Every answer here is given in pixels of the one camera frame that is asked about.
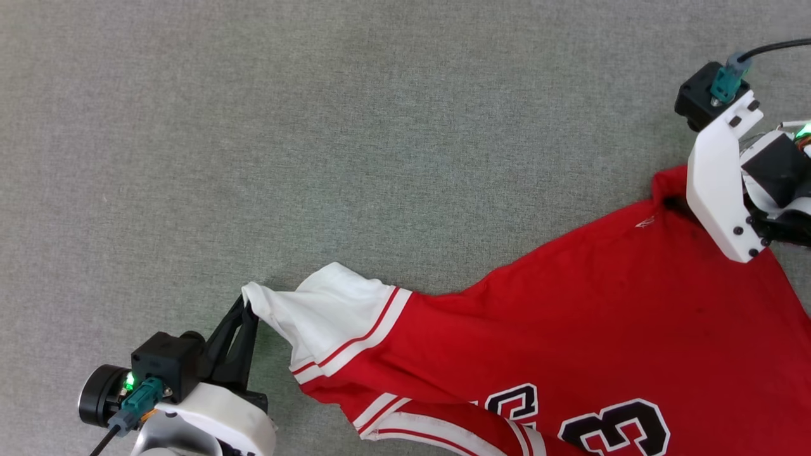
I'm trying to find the teal left camera connector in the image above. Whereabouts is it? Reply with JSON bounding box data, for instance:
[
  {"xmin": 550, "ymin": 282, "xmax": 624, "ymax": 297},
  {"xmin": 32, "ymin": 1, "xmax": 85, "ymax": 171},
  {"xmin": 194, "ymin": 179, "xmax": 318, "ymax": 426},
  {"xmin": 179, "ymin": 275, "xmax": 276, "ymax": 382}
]
[{"xmin": 106, "ymin": 377, "xmax": 166, "ymax": 437}]

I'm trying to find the teal right camera connector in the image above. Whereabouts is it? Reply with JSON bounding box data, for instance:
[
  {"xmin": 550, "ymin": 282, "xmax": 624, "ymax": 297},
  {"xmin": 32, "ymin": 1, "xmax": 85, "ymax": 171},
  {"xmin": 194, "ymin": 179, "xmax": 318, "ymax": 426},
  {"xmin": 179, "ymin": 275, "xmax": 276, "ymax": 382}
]
[{"xmin": 709, "ymin": 53, "xmax": 754, "ymax": 106}]

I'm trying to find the teal camera connector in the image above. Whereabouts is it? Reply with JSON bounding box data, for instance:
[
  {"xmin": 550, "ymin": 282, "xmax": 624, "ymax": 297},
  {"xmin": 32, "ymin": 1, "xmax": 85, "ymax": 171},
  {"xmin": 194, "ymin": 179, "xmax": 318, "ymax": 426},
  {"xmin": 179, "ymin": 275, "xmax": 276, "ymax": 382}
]
[
  {"xmin": 106, "ymin": 377, "xmax": 166, "ymax": 437},
  {"xmin": 709, "ymin": 53, "xmax": 754, "ymax": 106}
]

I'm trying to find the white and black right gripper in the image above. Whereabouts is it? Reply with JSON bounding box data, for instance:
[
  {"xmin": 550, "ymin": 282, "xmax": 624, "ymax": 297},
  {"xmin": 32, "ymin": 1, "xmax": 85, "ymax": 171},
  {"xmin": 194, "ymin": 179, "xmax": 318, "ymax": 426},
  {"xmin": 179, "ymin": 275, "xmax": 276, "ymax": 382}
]
[{"xmin": 686, "ymin": 90, "xmax": 811, "ymax": 264}]

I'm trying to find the red and white basketball jersey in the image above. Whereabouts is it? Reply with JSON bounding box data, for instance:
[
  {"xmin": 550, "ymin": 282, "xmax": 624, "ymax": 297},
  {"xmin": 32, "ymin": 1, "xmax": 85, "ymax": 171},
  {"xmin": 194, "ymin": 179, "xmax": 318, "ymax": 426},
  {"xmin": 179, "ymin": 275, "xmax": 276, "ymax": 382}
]
[{"xmin": 241, "ymin": 165, "xmax": 811, "ymax": 456}]

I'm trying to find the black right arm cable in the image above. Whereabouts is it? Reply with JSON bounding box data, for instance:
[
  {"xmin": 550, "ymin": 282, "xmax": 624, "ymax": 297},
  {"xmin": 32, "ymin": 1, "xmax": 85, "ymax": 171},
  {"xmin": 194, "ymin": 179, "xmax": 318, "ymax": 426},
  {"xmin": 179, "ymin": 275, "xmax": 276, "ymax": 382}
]
[{"xmin": 738, "ymin": 38, "xmax": 811, "ymax": 64}]

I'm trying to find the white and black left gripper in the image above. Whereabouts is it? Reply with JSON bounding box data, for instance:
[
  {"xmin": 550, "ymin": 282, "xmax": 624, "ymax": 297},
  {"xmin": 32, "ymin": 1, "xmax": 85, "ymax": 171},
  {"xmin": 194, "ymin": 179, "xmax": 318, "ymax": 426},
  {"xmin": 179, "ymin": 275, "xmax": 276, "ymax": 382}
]
[{"xmin": 152, "ymin": 296, "xmax": 278, "ymax": 456}]

